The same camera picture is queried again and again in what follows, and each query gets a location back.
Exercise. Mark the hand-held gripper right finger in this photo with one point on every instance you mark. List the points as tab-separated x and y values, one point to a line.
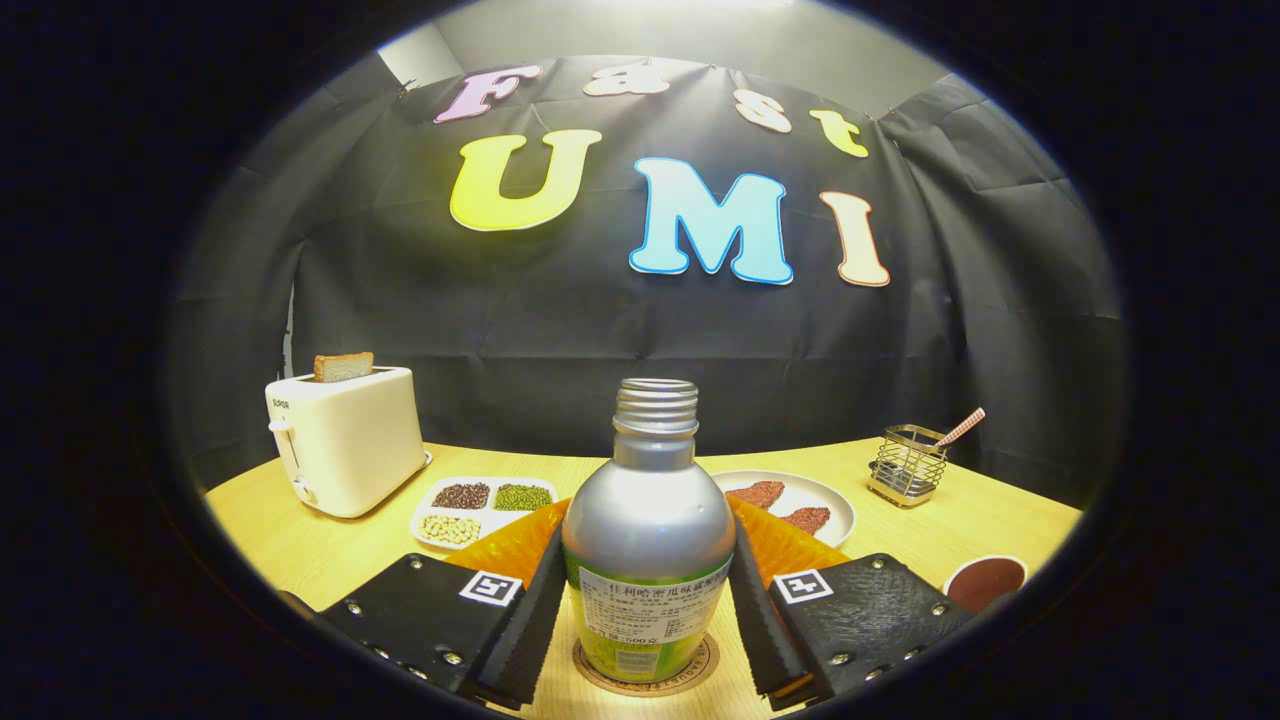
870	615

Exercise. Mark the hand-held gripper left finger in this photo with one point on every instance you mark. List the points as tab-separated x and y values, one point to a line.
430	620

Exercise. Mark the round cork coaster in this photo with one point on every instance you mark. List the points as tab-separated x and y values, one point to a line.
705	665

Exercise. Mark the silver bottle with green label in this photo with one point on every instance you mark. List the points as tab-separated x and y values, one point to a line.
648	530

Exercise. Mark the heap of yellow soybeans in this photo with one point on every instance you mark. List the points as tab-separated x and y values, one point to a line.
449	529

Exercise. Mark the red meat slice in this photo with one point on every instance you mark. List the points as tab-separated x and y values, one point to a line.
760	493
808	520

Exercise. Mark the white divided dish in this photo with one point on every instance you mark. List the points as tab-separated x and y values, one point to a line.
500	520

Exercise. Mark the heap of dark red beans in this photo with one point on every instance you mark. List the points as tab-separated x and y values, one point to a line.
461	495

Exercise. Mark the white round plate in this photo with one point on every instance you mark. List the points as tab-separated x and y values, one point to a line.
815	493

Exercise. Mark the wooden table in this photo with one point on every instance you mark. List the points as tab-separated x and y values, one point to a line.
300	550

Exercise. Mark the heap of green beans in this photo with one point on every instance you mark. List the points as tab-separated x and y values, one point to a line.
522	497

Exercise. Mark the white toaster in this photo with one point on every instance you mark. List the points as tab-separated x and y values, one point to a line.
350	445

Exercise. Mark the toast bread slice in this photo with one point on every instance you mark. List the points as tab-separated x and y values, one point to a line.
343	367

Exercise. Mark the black backdrop cloth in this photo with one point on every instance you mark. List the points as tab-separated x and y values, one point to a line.
600	330

